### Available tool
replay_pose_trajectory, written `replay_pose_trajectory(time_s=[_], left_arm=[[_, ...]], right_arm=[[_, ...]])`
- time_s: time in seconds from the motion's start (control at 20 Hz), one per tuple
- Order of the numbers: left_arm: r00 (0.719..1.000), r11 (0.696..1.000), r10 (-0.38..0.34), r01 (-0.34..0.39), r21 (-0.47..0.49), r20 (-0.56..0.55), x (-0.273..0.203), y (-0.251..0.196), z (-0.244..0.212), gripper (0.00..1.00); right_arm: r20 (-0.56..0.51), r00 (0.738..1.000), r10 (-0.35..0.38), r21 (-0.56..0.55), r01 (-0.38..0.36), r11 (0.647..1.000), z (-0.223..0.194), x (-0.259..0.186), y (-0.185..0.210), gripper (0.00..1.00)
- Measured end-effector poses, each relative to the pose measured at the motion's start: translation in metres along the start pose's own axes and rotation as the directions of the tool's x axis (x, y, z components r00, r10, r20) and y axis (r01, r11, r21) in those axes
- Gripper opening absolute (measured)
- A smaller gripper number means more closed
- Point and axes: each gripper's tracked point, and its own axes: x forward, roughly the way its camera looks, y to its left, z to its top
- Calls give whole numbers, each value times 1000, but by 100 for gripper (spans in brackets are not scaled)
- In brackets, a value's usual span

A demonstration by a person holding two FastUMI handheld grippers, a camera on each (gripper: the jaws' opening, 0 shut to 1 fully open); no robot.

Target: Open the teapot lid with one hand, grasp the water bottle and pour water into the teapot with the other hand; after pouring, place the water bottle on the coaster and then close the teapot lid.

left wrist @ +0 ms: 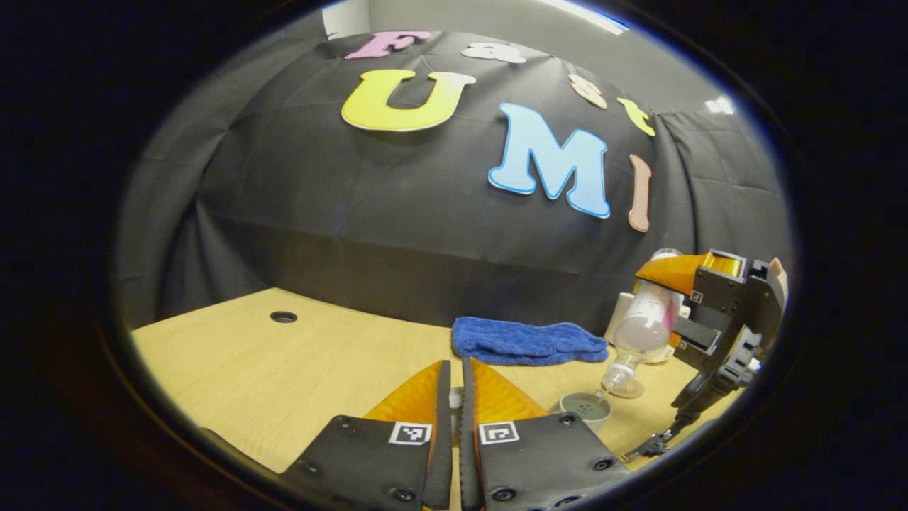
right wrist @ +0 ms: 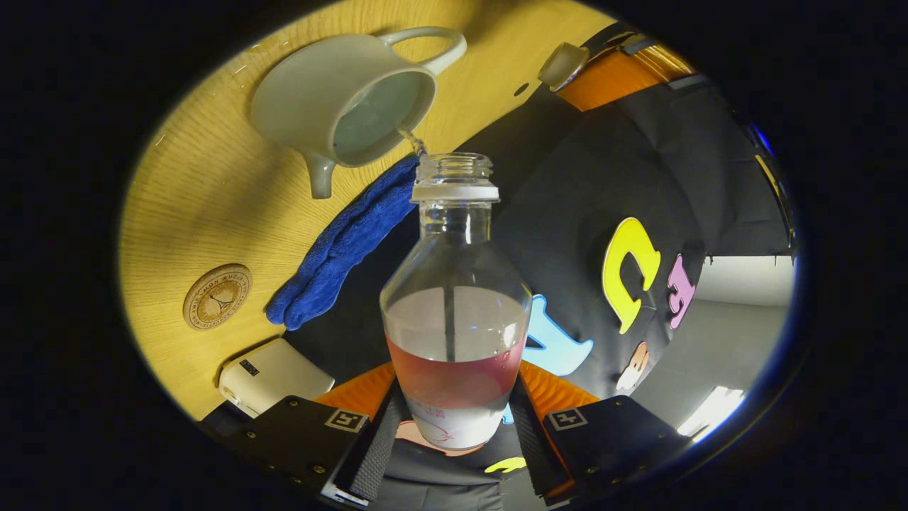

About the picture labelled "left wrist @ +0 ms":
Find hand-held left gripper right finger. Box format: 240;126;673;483
460;357;632;511

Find white teacup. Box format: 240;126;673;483
550;391;614;436

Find white toaster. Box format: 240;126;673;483
604;291;676;365

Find clear plastic water bottle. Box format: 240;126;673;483
601;282;687;400

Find blue towel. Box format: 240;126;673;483
451;316;611;367

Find black backdrop cloth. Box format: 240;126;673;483
113;28;795;334

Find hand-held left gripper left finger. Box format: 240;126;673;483
280;360;453;511

